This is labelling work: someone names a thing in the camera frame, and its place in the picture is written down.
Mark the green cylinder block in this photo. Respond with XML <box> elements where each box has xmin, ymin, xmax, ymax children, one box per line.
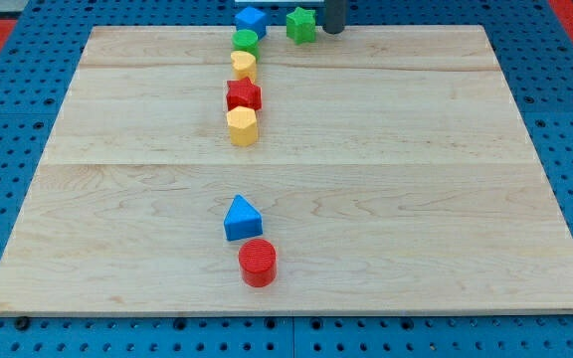
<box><xmin>232</xmin><ymin>29</ymin><xmax>260</xmax><ymax>59</ymax></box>

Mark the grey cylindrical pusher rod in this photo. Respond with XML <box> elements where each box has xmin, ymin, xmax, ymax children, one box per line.
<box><xmin>322</xmin><ymin>0</ymin><xmax>347</xmax><ymax>35</ymax></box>

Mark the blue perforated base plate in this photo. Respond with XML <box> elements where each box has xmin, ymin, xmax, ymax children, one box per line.
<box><xmin>0</xmin><ymin>0</ymin><xmax>573</xmax><ymax>357</ymax></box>

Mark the yellow hexagon block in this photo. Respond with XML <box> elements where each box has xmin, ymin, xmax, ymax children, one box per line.
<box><xmin>226</xmin><ymin>106</ymin><xmax>259</xmax><ymax>146</ymax></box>

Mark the blue triangle block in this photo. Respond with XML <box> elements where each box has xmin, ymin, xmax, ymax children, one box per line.
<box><xmin>223</xmin><ymin>195</ymin><xmax>264</xmax><ymax>242</ymax></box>

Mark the wooden board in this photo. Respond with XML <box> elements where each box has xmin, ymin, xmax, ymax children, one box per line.
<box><xmin>0</xmin><ymin>26</ymin><xmax>573</xmax><ymax>317</ymax></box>

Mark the blue cube block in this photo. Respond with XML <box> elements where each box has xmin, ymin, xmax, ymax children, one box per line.
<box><xmin>234</xmin><ymin>6</ymin><xmax>268</xmax><ymax>39</ymax></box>

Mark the yellow heart block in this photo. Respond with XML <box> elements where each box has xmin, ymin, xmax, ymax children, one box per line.
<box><xmin>230</xmin><ymin>51</ymin><xmax>257</xmax><ymax>84</ymax></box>

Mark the green star block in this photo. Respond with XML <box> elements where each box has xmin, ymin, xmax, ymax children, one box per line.
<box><xmin>286</xmin><ymin>7</ymin><xmax>316</xmax><ymax>45</ymax></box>

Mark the red cylinder block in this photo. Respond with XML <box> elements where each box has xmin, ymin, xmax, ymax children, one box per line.
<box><xmin>238</xmin><ymin>239</ymin><xmax>278</xmax><ymax>287</ymax></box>

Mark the red star block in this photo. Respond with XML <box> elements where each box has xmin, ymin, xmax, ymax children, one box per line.
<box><xmin>226</xmin><ymin>78</ymin><xmax>262</xmax><ymax>110</ymax></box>

